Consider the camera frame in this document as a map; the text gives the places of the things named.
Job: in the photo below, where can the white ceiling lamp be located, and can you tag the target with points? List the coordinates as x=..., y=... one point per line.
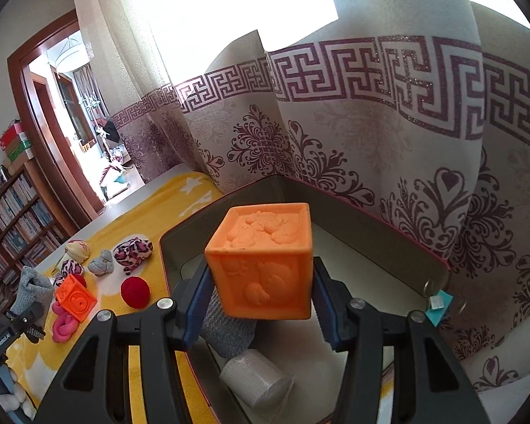
x=70, y=57

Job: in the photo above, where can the grey knit sock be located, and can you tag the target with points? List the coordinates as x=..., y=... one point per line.
x=227, y=331

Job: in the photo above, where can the leopard print sock bundle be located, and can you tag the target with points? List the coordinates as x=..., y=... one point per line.
x=73, y=268

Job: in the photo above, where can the coat rack with clothes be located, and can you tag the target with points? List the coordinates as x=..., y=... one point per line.
x=108, y=137

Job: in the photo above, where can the patterned beige curtain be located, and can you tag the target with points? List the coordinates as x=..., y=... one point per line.
x=380, y=163

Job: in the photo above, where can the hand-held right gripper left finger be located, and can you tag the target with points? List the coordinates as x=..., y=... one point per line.
x=194, y=316

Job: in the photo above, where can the yellow and white towel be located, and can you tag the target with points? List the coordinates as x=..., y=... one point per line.
x=128, y=225

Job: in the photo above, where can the red ball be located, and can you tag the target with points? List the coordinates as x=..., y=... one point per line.
x=135, y=292

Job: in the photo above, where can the red-orange toy cube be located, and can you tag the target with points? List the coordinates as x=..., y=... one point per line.
x=75, y=302

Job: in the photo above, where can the green box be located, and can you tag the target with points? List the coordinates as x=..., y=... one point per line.
x=22, y=148

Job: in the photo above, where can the pink foam knot toy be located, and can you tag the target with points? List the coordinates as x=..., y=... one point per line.
x=62, y=329

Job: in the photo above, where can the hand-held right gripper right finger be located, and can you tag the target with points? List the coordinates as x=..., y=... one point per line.
x=327, y=320

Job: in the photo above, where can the cream and pink sock ball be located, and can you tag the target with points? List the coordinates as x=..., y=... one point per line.
x=77, y=251

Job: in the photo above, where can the wooden bookshelf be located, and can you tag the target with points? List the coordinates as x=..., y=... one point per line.
x=17, y=216

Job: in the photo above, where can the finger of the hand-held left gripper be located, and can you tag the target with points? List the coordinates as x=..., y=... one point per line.
x=24, y=314

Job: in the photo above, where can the white pebbles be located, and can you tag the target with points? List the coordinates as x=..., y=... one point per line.
x=11, y=399

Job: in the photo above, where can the light orange toy cube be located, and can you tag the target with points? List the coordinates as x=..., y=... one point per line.
x=256, y=274

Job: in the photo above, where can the wooden door frame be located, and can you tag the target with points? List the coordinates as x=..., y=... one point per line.
x=26, y=97

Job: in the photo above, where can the leopard sock with pink trim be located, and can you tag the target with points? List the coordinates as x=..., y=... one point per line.
x=134, y=251

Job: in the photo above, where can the tan box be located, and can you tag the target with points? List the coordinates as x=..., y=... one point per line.
x=20, y=161

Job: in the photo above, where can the grey sock ball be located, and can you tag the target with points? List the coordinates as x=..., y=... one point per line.
x=100, y=265

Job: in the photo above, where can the white bag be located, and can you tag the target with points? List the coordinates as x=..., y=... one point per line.
x=117, y=183

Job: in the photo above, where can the red box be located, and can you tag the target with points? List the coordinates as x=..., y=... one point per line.
x=11, y=137

